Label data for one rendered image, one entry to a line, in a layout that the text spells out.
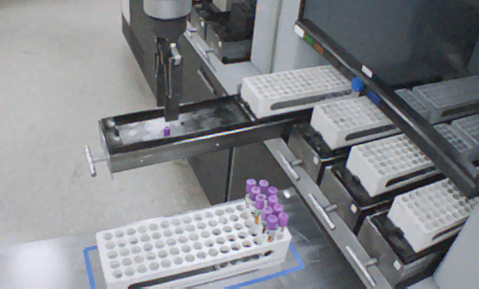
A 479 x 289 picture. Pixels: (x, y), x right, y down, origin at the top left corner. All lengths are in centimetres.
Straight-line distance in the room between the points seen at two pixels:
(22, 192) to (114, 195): 42
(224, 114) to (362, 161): 35
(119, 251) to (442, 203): 61
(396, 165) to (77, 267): 64
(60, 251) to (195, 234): 23
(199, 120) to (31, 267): 52
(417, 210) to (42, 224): 149
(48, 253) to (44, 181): 135
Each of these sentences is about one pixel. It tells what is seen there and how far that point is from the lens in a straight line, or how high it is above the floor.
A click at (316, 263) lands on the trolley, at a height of 82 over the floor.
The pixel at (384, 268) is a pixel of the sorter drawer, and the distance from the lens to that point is 93.
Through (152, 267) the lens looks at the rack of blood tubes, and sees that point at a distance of 71.
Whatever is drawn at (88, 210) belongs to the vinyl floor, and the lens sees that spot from 198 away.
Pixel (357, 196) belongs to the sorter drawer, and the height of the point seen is 82.
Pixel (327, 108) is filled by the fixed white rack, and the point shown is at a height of 86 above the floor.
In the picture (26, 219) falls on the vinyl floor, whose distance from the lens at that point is 201.
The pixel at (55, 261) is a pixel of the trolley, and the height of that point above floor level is 82.
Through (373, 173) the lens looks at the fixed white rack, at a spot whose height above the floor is 86.
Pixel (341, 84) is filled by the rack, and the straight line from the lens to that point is 118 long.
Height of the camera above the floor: 145
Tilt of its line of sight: 39 degrees down
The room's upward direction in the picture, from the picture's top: 4 degrees clockwise
